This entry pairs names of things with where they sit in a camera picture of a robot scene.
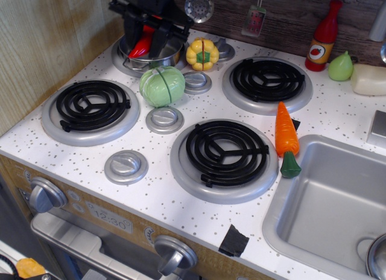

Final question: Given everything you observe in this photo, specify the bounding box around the silver faucet pipe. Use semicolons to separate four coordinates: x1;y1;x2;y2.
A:
369;3;385;42

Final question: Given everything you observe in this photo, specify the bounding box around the green toy pear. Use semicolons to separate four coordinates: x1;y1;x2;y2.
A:
328;51;353;81

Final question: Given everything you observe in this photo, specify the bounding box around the left oven dial knob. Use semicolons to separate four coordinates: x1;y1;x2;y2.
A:
29;177;68;213

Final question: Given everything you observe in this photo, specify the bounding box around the hanging steel strainer ladle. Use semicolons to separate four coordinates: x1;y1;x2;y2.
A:
185;0;215;24

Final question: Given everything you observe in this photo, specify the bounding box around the black tape piece by carrot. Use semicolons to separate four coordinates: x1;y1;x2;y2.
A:
291;119;300;131

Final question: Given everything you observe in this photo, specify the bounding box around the grey toy sink basin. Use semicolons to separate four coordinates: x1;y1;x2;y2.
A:
262;135;385;279

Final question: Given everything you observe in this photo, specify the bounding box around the small steel pot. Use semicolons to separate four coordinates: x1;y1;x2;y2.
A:
112;35;186;77

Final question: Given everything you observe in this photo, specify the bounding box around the front right stove burner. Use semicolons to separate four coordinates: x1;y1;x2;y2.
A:
170;119;279;205

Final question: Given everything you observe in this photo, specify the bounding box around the silver stovetop knob back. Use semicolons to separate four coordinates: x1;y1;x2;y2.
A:
214;38;235;62

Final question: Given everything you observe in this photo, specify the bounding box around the steel bowl in sink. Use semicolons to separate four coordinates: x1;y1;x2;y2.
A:
365;234;385;279

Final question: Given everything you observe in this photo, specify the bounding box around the red toy chili pepper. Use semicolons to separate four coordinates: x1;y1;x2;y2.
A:
125;24;157;59

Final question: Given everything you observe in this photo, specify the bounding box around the yellow object bottom left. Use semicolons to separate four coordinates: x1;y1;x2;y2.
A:
16;258;46;278

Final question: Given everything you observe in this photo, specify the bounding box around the back right stove burner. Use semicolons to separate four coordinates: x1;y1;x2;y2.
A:
222;57;313;116

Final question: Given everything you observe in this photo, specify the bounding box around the silver stovetop knob middle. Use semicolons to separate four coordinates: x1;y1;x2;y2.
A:
145;106;185;135

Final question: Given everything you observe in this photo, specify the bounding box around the green toy cabbage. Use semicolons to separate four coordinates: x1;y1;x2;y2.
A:
139;66;185;107

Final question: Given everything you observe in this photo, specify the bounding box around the silver oven door handle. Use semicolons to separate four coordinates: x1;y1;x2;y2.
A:
31;213;110;279

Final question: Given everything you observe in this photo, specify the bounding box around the right oven dial knob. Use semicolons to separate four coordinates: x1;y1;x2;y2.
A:
154;235;198;276

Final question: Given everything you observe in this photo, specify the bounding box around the yellow toy bell pepper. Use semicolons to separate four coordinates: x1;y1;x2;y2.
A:
186;37;220;71

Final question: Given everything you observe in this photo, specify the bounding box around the black tape piece front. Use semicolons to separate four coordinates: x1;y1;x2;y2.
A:
218;224;249;258

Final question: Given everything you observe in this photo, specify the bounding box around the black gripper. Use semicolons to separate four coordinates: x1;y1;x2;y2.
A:
109;0;194;58

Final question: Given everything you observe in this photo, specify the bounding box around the oven dial knob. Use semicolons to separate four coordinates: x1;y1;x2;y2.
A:
154;235;198;276
29;177;68;213

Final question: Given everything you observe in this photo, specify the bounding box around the orange toy carrot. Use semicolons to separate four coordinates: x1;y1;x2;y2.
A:
275;101;302;179

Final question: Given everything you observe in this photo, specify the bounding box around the silver stovetop knob front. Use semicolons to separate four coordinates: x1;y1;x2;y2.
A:
104;150;148;185

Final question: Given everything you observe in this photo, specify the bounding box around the black cable bottom left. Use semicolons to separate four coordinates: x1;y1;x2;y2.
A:
0;254;21;278

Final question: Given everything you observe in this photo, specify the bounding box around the front left stove burner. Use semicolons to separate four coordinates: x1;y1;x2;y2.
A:
42;80;140;147

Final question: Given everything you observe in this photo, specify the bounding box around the hanging toy spatula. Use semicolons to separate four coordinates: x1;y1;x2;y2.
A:
241;0;267;37

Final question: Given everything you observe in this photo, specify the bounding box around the white toy block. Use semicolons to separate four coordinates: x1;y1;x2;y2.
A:
350;64;386;96

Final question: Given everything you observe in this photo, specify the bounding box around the red toy ketchup bottle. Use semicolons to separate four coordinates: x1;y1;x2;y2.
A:
305;0;343;72

